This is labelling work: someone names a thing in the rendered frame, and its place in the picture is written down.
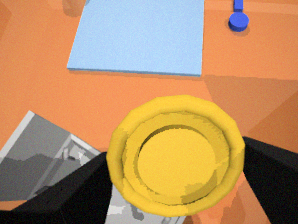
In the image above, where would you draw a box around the yellow plate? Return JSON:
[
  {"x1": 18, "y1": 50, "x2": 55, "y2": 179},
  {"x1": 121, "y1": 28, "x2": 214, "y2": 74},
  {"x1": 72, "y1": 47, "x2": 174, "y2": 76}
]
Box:
[{"x1": 106, "y1": 94, "x2": 245, "y2": 217}]

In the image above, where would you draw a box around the light blue rectangular mat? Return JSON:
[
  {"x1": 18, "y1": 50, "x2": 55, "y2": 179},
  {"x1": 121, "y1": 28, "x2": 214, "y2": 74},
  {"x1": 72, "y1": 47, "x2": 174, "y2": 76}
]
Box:
[{"x1": 67, "y1": 0, "x2": 204, "y2": 77}]

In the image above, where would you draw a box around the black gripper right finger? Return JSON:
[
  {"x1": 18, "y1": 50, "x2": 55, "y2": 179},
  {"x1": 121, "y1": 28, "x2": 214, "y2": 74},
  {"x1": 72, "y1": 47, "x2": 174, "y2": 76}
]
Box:
[{"x1": 242, "y1": 136, "x2": 298, "y2": 224}]

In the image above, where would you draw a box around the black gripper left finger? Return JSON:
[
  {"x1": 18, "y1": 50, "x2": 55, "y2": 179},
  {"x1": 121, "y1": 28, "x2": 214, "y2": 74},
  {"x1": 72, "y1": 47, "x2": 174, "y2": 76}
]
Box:
[{"x1": 0, "y1": 152, "x2": 113, "y2": 224}]

